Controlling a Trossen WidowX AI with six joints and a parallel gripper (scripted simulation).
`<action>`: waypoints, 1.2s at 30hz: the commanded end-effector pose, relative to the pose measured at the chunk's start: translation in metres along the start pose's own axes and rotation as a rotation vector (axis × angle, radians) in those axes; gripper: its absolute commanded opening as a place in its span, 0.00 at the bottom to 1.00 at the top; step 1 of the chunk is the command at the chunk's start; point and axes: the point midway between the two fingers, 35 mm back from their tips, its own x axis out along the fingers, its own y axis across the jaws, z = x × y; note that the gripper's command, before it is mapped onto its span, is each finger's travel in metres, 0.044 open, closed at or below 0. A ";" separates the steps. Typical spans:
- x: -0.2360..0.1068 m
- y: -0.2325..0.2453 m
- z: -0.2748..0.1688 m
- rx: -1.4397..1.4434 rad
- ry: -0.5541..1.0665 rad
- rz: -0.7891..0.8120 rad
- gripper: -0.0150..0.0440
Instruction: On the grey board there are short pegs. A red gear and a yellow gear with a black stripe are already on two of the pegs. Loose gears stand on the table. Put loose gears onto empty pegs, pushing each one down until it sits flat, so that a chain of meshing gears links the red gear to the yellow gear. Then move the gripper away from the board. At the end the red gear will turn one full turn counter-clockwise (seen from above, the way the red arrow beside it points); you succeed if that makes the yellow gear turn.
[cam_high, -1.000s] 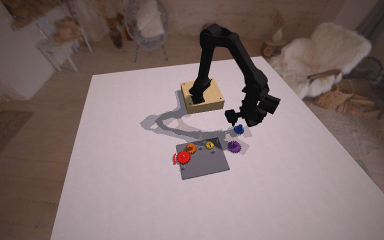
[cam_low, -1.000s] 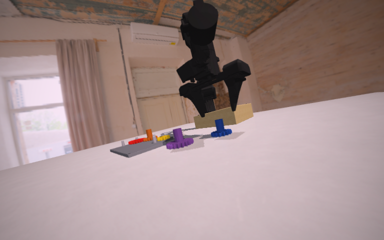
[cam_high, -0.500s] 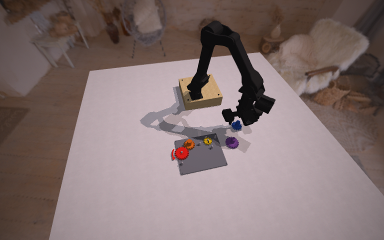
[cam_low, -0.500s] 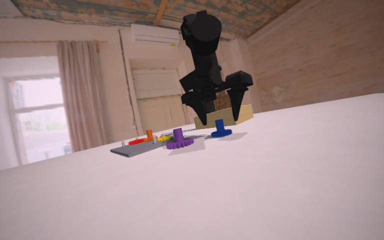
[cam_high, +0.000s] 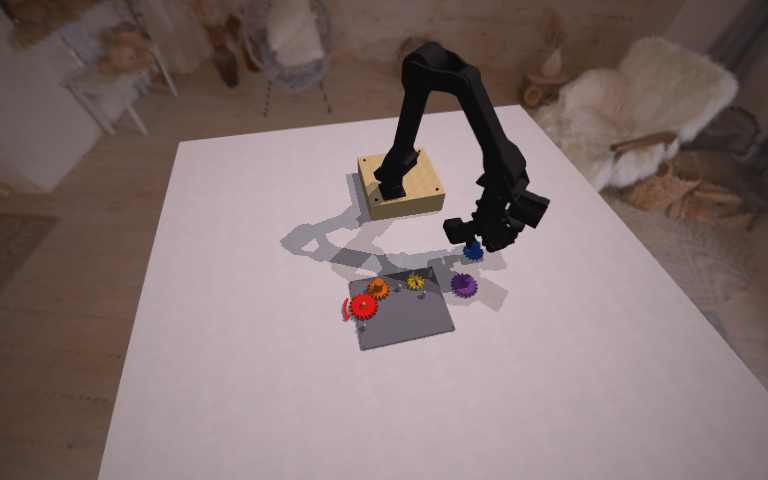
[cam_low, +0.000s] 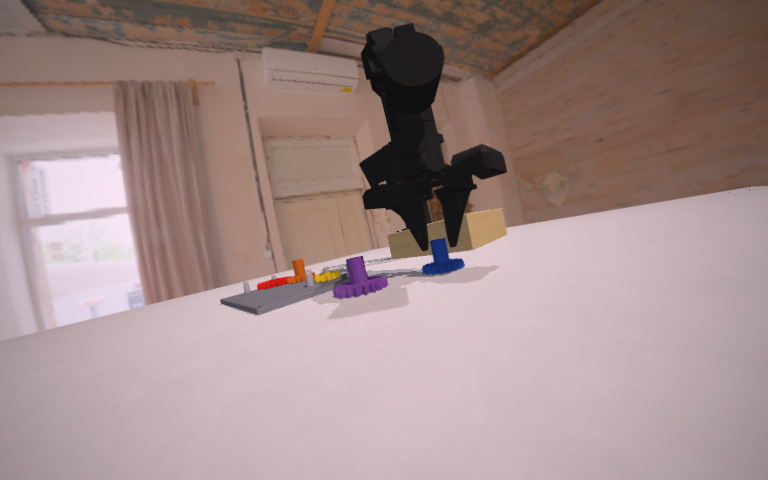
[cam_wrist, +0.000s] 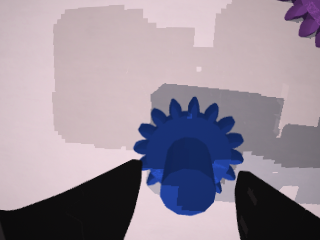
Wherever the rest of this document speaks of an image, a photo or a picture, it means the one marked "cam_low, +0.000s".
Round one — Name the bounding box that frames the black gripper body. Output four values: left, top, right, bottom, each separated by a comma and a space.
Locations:
362, 121, 507, 210

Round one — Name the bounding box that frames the yellow gear with black stripe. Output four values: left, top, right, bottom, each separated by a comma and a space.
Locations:
314, 271, 340, 282

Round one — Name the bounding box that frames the blue gear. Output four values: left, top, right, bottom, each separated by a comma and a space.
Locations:
422, 238, 465, 275

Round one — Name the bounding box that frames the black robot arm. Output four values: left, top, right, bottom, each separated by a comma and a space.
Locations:
359, 22, 445, 189

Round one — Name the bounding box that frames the red gear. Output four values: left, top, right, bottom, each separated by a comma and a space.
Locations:
257, 276, 291, 289

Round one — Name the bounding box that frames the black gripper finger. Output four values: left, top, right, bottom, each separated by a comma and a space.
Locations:
384, 200, 429, 251
434, 183, 477, 248

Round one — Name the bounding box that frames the brown gear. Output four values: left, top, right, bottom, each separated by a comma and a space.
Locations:
286, 259, 305, 284

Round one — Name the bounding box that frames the purple gear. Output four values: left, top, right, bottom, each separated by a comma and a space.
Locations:
333, 256, 388, 298

